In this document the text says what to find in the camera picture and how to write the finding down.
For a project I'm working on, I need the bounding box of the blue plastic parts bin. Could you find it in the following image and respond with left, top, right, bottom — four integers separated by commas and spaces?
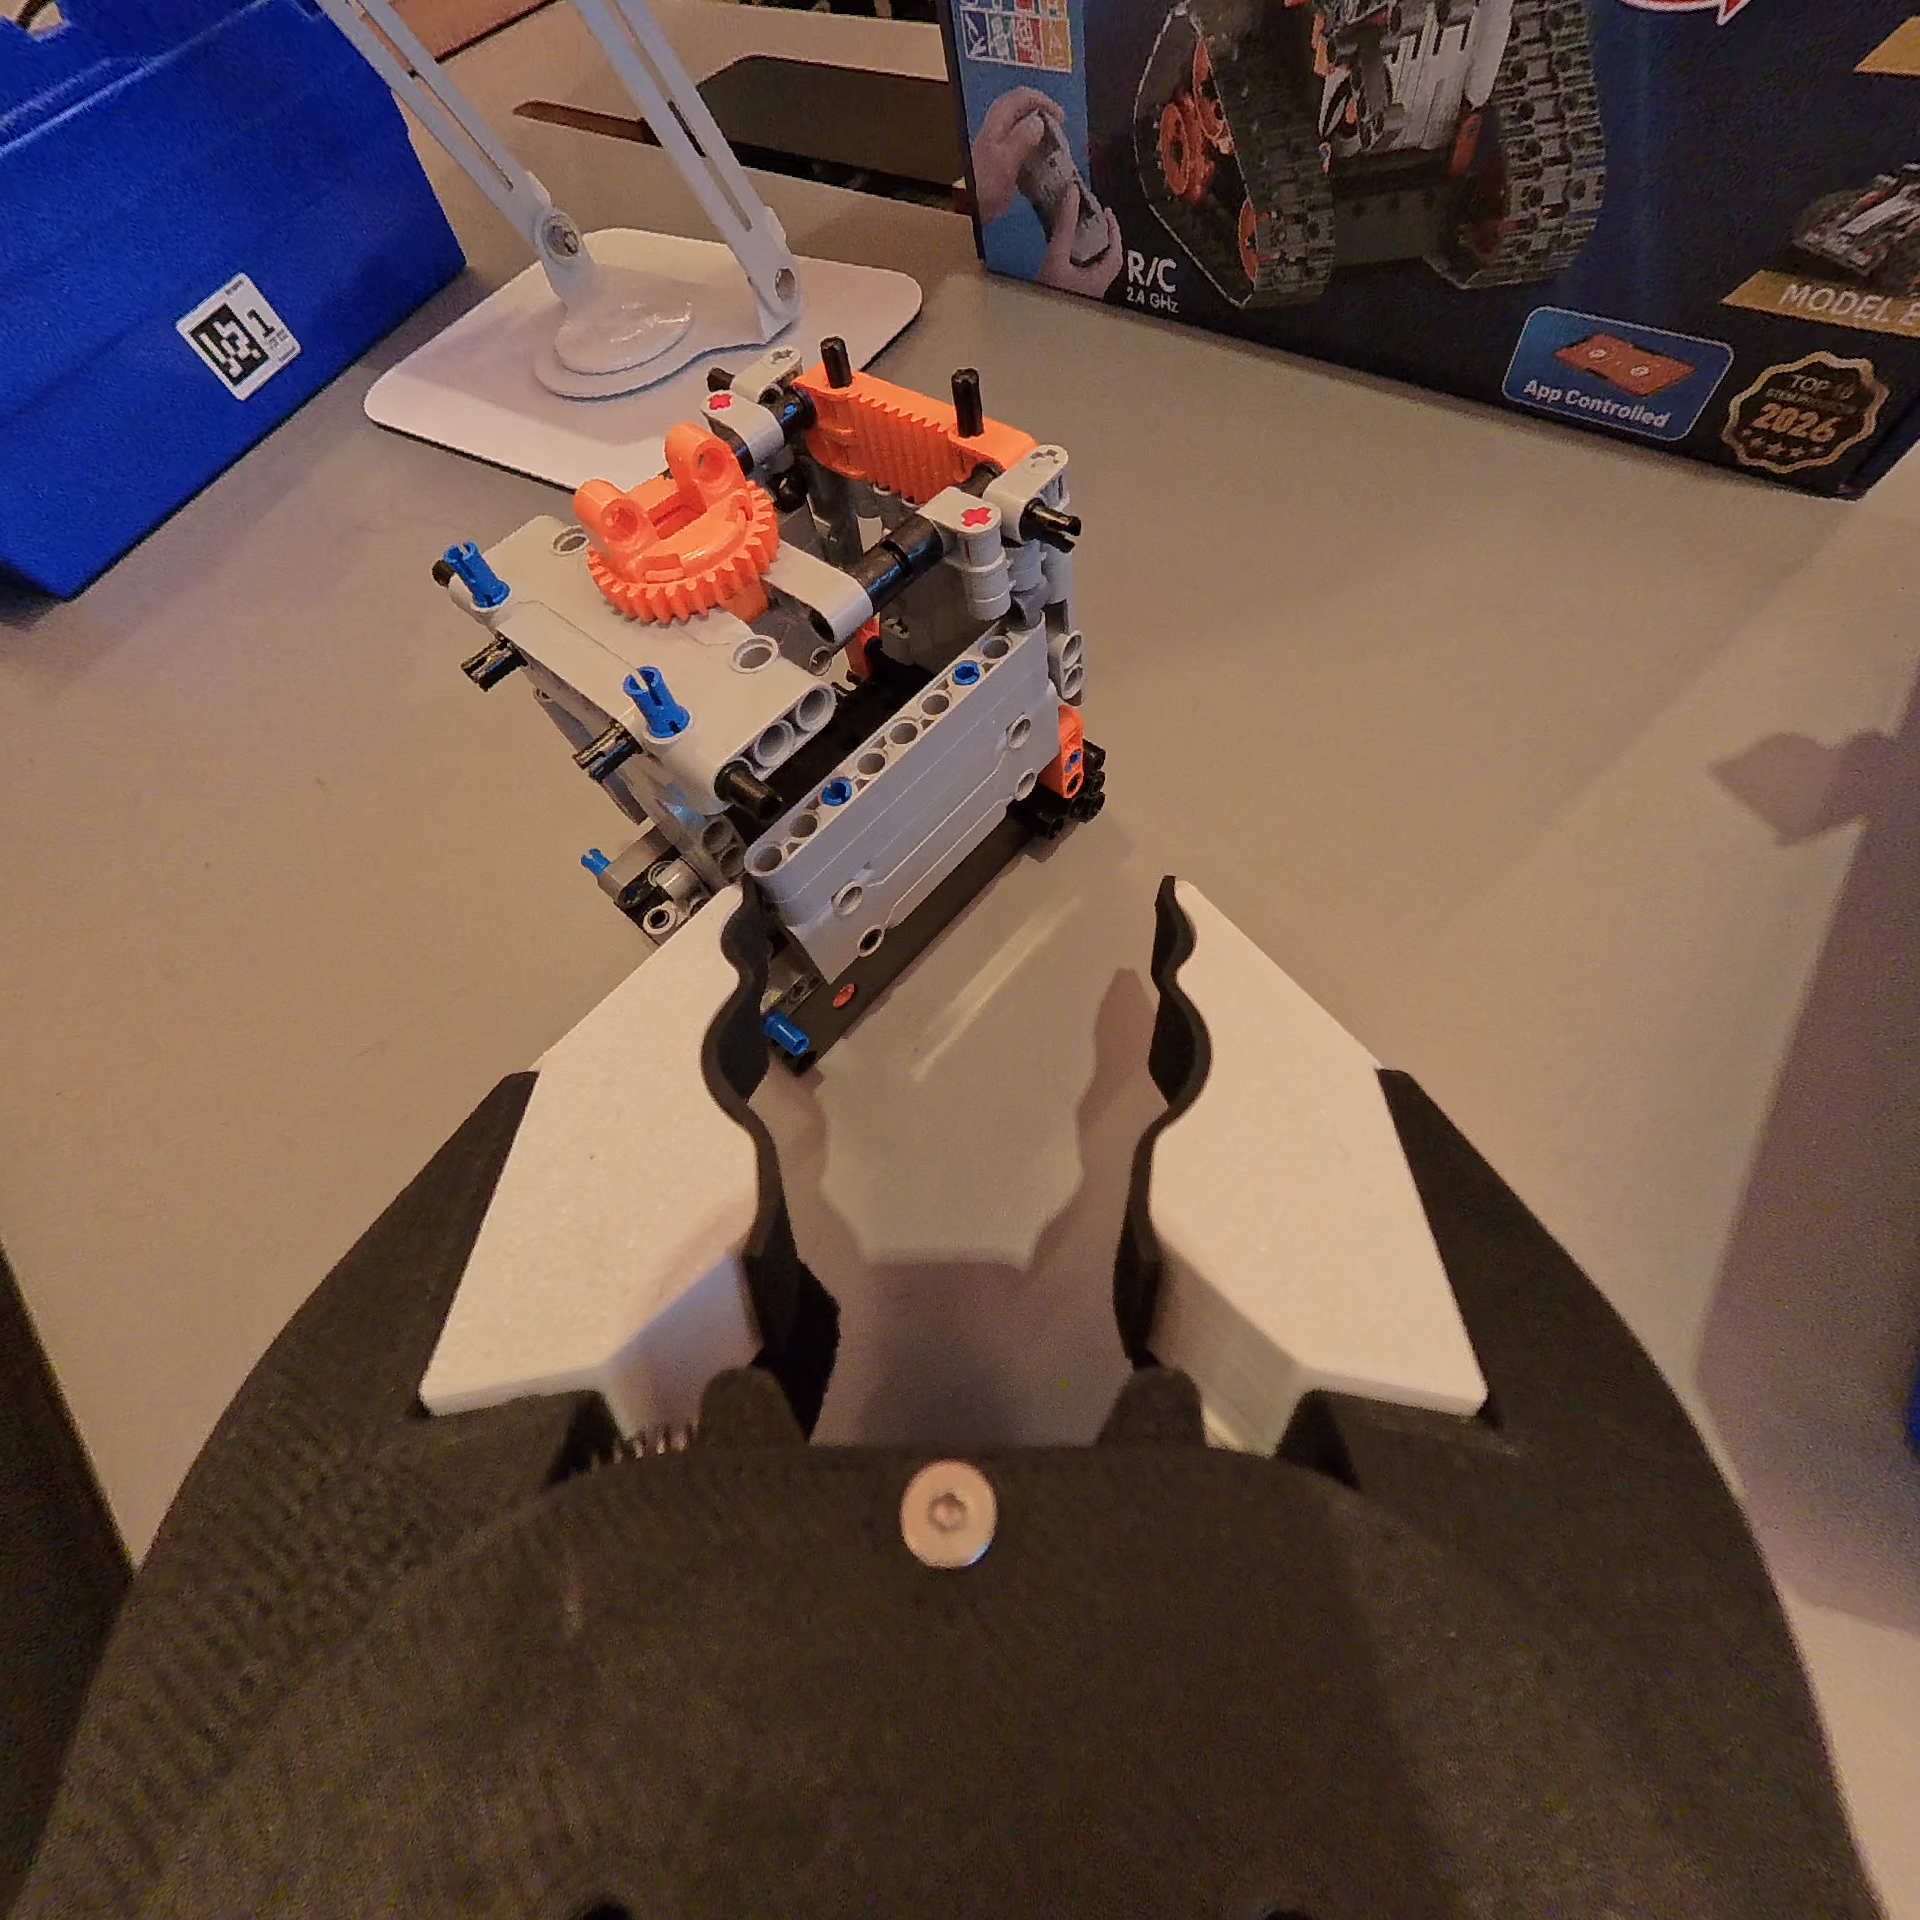
0, 0, 470, 601

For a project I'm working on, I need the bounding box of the grey and orange block model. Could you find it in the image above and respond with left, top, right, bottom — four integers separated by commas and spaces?
434, 337, 1112, 1074

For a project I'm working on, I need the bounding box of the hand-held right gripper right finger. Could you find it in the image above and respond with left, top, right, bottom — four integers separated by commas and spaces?
1110, 874, 1492, 1461

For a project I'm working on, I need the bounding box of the white and wooden book stand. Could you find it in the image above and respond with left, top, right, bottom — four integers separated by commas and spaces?
316, 0, 924, 490

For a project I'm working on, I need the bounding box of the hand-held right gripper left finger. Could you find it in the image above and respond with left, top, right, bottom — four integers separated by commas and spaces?
416, 883, 838, 1455

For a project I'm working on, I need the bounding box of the dark blue robot kit box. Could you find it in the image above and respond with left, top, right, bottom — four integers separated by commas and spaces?
948, 0, 1920, 502

